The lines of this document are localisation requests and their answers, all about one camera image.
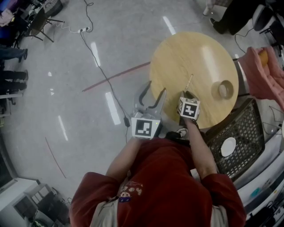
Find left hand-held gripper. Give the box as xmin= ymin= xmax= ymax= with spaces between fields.
xmin=131 ymin=80 xmax=167 ymax=139

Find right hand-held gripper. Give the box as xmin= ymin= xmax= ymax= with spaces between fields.
xmin=177 ymin=90 xmax=200 ymax=121

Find thin wooden chopstick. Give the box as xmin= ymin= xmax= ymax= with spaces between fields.
xmin=185 ymin=74 xmax=194 ymax=93

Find brown bowl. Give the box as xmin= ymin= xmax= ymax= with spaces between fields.
xmin=210 ymin=79 xmax=234 ymax=100

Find white plate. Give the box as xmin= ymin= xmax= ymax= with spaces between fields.
xmin=221 ymin=137 xmax=237 ymax=157

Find person's left forearm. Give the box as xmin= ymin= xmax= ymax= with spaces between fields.
xmin=106 ymin=138 xmax=142 ymax=184

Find person's right forearm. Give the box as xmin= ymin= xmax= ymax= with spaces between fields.
xmin=185 ymin=118 xmax=218 ymax=180

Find person's black trousers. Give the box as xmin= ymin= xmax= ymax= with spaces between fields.
xmin=165 ymin=130 xmax=191 ymax=146

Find black lattice cart basket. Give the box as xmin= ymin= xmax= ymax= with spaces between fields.
xmin=205 ymin=98 xmax=266 ymax=180

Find person's red shirt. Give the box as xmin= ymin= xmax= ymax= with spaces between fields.
xmin=69 ymin=137 xmax=247 ymax=227

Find pink armchair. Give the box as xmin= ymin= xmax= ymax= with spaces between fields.
xmin=238 ymin=46 xmax=284 ymax=109

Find orange cushion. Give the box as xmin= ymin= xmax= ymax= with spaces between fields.
xmin=257 ymin=50 xmax=269 ymax=67

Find white power strip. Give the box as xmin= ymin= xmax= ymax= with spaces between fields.
xmin=71 ymin=26 xmax=91 ymax=34

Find grey hanging seat pad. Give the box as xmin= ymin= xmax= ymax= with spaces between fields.
xmin=252 ymin=4 xmax=279 ymax=31

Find person's beige apron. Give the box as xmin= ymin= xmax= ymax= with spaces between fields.
xmin=91 ymin=198 xmax=228 ymax=227

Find black folding chair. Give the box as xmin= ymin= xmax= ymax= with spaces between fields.
xmin=24 ymin=8 xmax=65 ymax=43

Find black floor cable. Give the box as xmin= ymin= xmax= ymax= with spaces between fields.
xmin=79 ymin=0 xmax=132 ymax=142

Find white wire side table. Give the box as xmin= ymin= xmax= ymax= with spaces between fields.
xmin=263 ymin=105 xmax=284 ymax=136

